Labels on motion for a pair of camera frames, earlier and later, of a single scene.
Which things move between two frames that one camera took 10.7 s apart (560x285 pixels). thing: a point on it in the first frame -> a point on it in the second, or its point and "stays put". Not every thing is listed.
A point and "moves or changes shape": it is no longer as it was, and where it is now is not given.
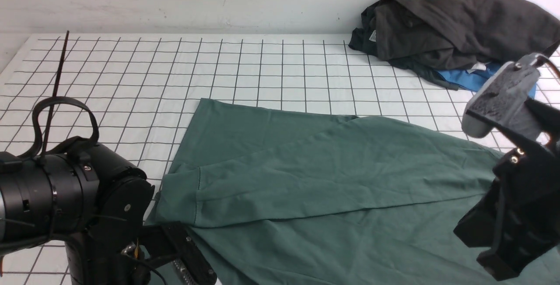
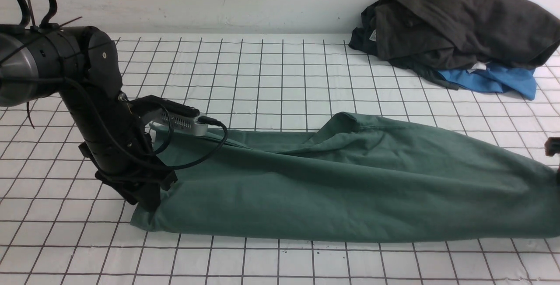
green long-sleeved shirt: x=251 y=195 moves or changes shape
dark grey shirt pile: x=452 y=25 stays put
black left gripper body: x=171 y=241 -> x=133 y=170
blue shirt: x=474 y=81 stays put
